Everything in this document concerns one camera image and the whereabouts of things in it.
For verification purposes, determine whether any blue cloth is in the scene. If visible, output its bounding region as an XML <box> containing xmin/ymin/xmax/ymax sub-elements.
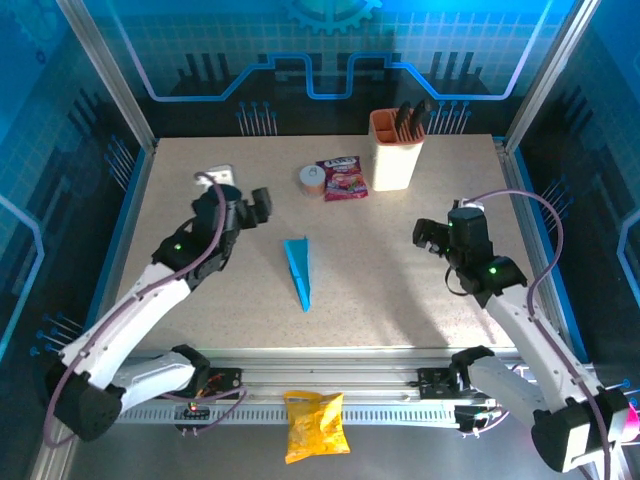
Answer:
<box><xmin>283</xmin><ymin>234</ymin><xmax>312</xmax><ymax>313</ymax></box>

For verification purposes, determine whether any orange can with white lid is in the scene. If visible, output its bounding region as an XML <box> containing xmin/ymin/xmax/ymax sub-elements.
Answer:
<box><xmin>298</xmin><ymin>164</ymin><xmax>329</xmax><ymax>200</ymax></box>

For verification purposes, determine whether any cream knife block orange top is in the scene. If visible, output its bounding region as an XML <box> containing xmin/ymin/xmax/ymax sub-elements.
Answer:
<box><xmin>369</xmin><ymin>109</ymin><xmax>427</xmax><ymax>193</ymax></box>

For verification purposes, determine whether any purple snack bag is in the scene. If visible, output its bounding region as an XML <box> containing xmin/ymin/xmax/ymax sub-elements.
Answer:
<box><xmin>316</xmin><ymin>154</ymin><xmax>370</xmax><ymax>203</ymax></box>

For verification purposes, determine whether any small black controller board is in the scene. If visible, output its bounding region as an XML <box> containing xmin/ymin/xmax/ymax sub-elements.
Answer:
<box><xmin>453</xmin><ymin>403</ymin><xmax>501</xmax><ymax>439</ymax></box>
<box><xmin>172</xmin><ymin>402</ymin><xmax>212</xmax><ymax>436</ymax></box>

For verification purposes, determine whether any pink plastic cup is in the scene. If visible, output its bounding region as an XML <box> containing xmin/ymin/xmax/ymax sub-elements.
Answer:
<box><xmin>625</xmin><ymin>398</ymin><xmax>640</xmax><ymax>444</ymax></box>

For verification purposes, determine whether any yellow chips bag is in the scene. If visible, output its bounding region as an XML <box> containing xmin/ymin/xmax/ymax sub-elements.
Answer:
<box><xmin>283</xmin><ymin>390</ymin><xmax>351</xmax><ymax>465</ymax></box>

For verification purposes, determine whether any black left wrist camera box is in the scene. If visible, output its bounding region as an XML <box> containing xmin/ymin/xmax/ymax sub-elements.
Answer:
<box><xmin>192</xmin><ymin>163</ymin><xmax>247</xmax><ymax>234</ymax></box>

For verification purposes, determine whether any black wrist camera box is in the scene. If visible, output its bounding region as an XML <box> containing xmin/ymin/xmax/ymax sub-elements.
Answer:
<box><xmin>446</xmin><ymin>205</ymin><xmax>495</xmax><ymax>258</ymax></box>
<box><xmin>192</xmin><ymin>163</ymin><xmax>247</xmax><ymax>234</ymax></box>

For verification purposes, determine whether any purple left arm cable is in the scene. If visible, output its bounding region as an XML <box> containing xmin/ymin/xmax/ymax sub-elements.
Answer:
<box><xmin>42</xmin><ymin>171</ymin><xmax>249</xmax><ymax>447</ymax></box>

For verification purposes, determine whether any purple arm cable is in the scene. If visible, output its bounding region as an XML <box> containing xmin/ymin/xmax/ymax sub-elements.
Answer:
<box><xmin>42</xmin><ymin>171</ymin><xmax>249</xmax><ymax>447</ymax></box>
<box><xmin>458</xmin><ymin>188</ymin><xmax>614</xmax><ymax>480</ymax></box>

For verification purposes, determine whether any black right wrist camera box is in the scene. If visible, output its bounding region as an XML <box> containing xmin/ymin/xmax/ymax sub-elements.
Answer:
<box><xmin>446</xmin><ymin>205</ymin><xmax>495</xmax><ymax>258</ymax></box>

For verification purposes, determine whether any aluminium side rail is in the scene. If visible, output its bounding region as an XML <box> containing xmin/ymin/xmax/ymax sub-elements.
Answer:
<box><xmin>82</xmin><ymin>144</ymin><xmax>159</xmax><ymax>364</ymax></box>
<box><xmin>493</xmin><ymin>135</ymin><xmax>576</xmax><ymax>362</ymax></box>

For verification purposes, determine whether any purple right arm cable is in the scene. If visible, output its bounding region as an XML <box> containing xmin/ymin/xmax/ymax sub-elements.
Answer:
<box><xmin>458</xmin><ymin>188</ymin><xmax>614</xmax><ymax>480</ymax></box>

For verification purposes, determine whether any black knife handle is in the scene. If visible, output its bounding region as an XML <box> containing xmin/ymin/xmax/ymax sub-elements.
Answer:
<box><xmin>394</xmin><ymin>102</ymin><xmax>414</xmax><ymax>144</ymax></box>
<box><xmin>409</xmin><ymin>98</ymin><xmax>434</xmax><ymax>139</ymax></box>

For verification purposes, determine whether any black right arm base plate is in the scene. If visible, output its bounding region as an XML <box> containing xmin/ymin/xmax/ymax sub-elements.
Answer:
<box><xmin>417</xmin><ymin>367</ymin><xmax>501</xmax><ymax>400</ymax></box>

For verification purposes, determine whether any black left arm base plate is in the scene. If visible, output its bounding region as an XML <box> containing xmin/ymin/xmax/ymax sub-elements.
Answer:
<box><xmin>151</xmin><ymin>368</ymin><xmax>242</xmax><ymax>401</ymax></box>

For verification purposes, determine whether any aluminium mounting rail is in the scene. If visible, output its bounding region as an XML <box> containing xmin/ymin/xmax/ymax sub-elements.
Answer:
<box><xmin>64</xmin><ymin>347</ymin><xmax>601</xmax><ymax>401</ymax></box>

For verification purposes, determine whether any slotted grey cable duct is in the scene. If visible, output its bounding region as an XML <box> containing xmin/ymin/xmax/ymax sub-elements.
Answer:
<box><xmin>117</xmin><ymin>403</ymin><xmax>464</xmax><ymax>427</ymax></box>

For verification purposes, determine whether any aluminium frame post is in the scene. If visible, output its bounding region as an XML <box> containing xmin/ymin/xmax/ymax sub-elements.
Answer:
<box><xmin>503</xmin><ymin>0</ymin><xmax>601</xmax><ymax>151</ymax></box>
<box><xmin>57</xmin><ymin>0</ymin><xmax>160</xmax><ymax>152</ymax></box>

